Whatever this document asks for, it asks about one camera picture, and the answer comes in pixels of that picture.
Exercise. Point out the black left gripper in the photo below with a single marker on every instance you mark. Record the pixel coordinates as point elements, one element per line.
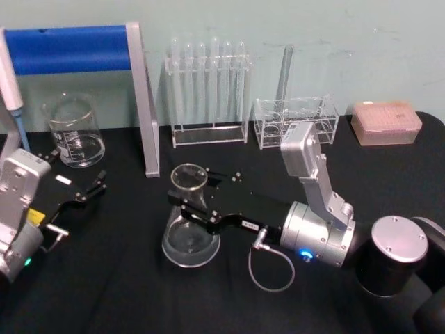
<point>59,195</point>

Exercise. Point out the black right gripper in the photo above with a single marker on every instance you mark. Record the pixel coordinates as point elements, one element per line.
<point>257,214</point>

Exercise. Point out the clear glass conical flask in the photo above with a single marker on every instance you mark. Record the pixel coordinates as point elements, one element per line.
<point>189,243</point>

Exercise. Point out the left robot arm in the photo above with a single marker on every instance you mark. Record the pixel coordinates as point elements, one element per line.
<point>19,195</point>

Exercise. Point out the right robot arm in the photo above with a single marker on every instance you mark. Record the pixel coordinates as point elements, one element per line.
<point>313,236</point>

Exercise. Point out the clear glass beaker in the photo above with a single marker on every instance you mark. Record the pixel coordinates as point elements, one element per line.
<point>78,139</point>

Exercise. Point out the tall clear acrylic tube rack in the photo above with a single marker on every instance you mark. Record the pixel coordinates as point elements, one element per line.
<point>208,135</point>

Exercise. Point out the low clear acrylic rack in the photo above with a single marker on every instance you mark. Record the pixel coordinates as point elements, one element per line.
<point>267,132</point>

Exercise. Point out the clear test tube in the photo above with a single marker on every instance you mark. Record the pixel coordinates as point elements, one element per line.
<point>200,83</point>
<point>175,80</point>
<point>214,80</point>
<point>188,83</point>
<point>226,83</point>
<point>240,83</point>

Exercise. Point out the white pipette with blue tip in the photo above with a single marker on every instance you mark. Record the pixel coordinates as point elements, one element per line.
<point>8,80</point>

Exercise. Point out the pipette stand with blue bar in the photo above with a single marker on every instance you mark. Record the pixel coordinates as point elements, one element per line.
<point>69,48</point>

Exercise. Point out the black table cloth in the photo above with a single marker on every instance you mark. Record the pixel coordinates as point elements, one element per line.
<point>125,299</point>

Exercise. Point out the leaning clear glass tube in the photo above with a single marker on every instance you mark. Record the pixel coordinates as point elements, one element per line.
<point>285,73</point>

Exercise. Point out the pink pipette tip box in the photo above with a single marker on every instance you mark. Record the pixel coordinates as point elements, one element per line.
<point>386,121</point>

